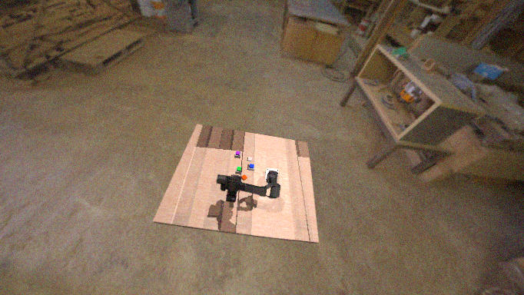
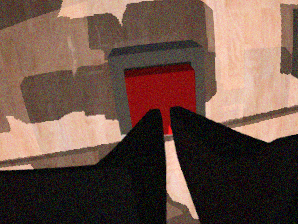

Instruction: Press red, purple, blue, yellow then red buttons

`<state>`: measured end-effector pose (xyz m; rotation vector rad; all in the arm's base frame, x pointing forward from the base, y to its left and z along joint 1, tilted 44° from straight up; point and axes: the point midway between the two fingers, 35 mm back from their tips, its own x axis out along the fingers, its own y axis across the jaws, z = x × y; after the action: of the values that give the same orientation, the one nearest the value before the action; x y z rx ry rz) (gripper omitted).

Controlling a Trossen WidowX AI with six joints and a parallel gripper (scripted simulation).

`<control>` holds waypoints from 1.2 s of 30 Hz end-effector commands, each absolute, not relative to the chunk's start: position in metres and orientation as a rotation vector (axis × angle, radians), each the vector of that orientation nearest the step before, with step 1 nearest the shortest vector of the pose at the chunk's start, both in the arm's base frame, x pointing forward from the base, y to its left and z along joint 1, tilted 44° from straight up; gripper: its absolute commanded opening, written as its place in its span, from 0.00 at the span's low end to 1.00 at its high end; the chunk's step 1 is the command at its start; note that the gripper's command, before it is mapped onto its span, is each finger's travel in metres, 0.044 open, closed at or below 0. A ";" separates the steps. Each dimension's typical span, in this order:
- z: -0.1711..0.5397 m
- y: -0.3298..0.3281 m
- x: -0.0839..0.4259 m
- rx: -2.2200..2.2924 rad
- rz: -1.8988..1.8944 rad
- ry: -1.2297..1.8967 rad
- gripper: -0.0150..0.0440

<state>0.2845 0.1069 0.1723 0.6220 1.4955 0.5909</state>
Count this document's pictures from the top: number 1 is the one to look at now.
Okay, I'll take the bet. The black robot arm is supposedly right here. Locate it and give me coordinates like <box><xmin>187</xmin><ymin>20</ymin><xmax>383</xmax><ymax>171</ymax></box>
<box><xmin>216</xmin><ymin>171</ymin><xmax>281</xmax><ymax>199</ymax></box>

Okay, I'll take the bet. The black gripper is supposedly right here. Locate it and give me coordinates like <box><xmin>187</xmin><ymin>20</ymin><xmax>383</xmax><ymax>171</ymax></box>
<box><xmin>226</xmin><ymin>174</ymin><xmax>240</xmax><ymax>203</ymax></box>

